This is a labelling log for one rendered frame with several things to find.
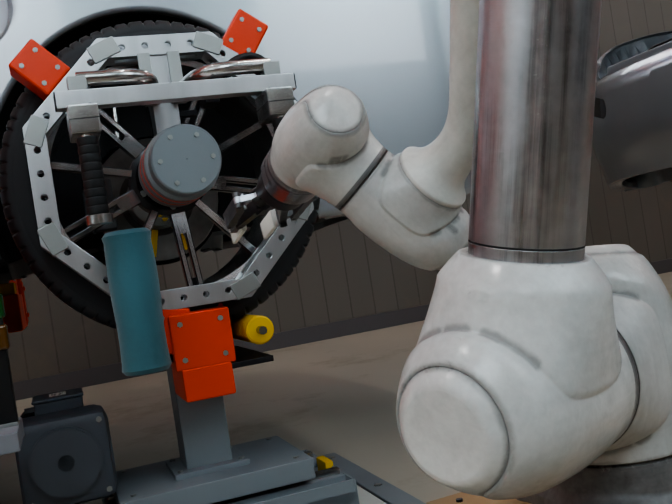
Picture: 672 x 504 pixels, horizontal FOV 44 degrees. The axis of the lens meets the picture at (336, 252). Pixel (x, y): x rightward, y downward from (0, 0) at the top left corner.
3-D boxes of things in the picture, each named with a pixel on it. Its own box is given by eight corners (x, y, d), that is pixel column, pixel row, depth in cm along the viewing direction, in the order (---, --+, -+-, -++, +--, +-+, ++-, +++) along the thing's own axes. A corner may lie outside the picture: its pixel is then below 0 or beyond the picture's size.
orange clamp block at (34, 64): (70, 77, 166) (32, 48, 164) (71, 67, 159) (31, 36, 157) (48, 104, 165) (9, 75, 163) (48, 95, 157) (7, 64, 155)
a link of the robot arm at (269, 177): (262, 134, 114) (251, 152, 120) (278, 195, 112) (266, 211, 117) (323, 128, 118) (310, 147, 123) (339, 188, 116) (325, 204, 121)
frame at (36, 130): (318, 285, 179) (279, 34, 179) (327, 285, 173) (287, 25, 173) (52, 329, 162) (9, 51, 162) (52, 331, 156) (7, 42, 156)
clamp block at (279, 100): (284, 122, 159) (279, 95, 159) (297, 112, 150) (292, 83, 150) (258, 125, 157) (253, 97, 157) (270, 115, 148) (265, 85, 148)
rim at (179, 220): (95, 45, 192) (5, 248, 183) (101, 12, 170) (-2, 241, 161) (293, 137, 206) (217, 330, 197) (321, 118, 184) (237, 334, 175)
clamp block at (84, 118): (99, 141, 148) (95, 111, 148) (102, 131, 139) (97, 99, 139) (70, 143, 146) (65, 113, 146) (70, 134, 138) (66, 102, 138)
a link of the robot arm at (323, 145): (248, 163, 112) (325, 224, 113) (281, 108, 98) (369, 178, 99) (292, 111, 117) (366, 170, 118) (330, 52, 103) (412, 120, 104)
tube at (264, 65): (257, 98, 171) (249, 46, 171) (281, 74, 153) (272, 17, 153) (171, 105, 165) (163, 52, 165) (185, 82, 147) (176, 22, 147)
